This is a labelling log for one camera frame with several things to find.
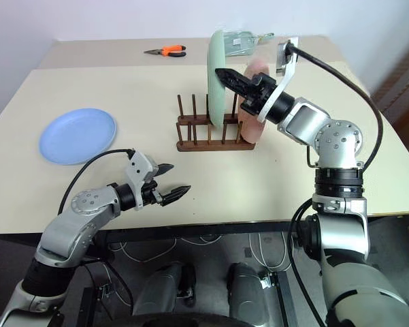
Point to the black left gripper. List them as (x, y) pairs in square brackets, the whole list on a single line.
[(150, 193)]

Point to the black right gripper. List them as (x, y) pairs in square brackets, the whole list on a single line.
[(258, 97)]

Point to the green plate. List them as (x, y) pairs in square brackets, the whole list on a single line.
[(216, 51)]

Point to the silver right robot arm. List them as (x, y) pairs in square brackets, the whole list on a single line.
[(337, 139)]

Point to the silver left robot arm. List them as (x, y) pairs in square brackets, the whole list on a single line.
[(88, 204)]

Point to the wooden dish rack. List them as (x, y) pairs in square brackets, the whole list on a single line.
[(211, 147)]

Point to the clear plastic bag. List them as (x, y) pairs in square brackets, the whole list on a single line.
[(238, 44)]

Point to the pink plate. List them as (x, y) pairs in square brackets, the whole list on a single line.
[(253, 131)]

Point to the blue plate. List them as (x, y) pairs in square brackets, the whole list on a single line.
[(78, 136)]

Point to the dark grey left robot leg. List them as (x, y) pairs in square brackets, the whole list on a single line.
[(163, 289)]

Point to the dark grey robot leg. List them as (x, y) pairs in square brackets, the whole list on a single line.
[(163, 289), (246, 289)]

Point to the dark grey right robot leg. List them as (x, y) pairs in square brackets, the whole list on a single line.
[(246, 289)]

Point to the dark round robot waist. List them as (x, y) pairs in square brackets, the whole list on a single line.
[(197, 322)]

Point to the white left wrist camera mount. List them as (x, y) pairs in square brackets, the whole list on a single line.
[(137, 168)]

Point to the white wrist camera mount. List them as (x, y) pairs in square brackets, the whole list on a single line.
[(286, 76), (137, 168)]

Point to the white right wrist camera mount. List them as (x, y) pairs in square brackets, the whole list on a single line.
[(286, 76)]

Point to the black table frame bar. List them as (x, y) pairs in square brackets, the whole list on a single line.
[(190, 235)]

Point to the black metal floor frame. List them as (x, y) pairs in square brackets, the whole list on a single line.
[(286, 299)]

